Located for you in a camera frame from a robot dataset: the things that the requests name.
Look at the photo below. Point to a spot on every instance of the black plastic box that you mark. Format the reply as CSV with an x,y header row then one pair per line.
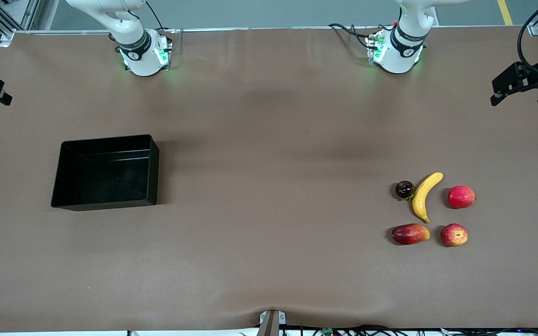
x,y
105,177

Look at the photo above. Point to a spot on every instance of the grey front camera mount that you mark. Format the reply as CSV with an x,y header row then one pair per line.
x,y
270,324

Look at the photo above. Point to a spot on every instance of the small green circuit board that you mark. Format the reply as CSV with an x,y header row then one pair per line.
x,y
328,332

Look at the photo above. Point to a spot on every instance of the red yellow apple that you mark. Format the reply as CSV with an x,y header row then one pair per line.
x,y
454,235

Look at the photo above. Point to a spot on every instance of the red yellow mango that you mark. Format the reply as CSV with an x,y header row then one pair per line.
x,y
410,234

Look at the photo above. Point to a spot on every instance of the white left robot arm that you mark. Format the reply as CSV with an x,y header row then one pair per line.
x,y
399,58

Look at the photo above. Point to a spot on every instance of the brown table mat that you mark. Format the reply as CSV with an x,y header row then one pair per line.
x,y
269,233

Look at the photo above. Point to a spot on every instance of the yellow banana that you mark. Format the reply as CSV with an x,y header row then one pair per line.
x,y
421,198

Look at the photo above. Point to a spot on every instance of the dark purple mangosteen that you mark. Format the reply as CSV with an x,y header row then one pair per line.
x,y
404,189

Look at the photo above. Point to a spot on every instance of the yellow floor tape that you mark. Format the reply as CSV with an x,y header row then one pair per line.
x,y
505,11

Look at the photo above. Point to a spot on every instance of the plain red apple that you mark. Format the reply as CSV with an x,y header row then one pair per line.
x,y
461,197

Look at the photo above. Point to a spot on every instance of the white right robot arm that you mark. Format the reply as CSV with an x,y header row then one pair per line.
x,y
143,60

